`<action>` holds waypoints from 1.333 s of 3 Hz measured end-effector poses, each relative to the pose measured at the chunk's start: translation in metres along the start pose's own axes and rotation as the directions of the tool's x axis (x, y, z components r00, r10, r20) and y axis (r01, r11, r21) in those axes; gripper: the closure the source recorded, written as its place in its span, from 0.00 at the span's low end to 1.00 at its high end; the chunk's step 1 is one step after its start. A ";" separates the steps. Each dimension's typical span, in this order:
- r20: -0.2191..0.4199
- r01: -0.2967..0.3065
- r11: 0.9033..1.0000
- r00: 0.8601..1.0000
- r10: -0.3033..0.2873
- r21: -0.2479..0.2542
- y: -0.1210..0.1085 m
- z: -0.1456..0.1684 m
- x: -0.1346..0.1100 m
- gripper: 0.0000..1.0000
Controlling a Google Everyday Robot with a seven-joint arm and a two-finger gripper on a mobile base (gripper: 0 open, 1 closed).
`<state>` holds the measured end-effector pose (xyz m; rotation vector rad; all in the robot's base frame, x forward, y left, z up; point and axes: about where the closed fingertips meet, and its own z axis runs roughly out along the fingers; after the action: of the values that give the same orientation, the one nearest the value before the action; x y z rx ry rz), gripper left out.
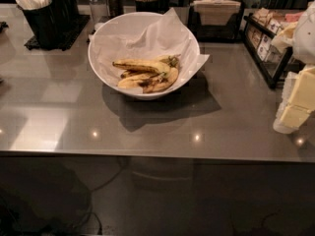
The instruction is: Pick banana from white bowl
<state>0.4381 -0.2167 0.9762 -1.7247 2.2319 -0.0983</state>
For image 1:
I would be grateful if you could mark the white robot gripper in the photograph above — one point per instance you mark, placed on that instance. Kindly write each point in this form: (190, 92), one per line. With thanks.
(305, 39)

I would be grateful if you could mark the white paper bowl liner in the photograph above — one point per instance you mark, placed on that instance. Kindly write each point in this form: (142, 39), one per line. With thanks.
(138, 40)

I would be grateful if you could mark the front yellow spotted banana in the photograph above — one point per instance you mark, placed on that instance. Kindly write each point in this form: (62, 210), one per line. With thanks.
(150, 82)

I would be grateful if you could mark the middle dark banana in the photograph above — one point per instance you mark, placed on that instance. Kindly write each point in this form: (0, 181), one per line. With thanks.
(130, 73)

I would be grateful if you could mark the white ceramic bowl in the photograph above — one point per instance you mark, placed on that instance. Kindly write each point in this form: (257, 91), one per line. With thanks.
(111, 72)

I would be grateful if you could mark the black napkin holder with napkins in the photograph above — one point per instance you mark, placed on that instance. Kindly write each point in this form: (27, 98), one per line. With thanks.
(215, 20)

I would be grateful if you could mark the salt shaker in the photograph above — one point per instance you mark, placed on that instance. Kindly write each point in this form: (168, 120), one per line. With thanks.
(98, 11)

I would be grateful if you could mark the black rubber mat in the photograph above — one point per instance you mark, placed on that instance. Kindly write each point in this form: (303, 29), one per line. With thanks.
(67, 38)

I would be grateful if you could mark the black cup with white cutlery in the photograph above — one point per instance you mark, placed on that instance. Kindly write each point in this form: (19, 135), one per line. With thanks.
(39, 16)

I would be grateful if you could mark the black wire condiment rack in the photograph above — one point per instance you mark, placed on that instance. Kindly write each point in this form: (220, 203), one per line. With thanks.
(261, 27)

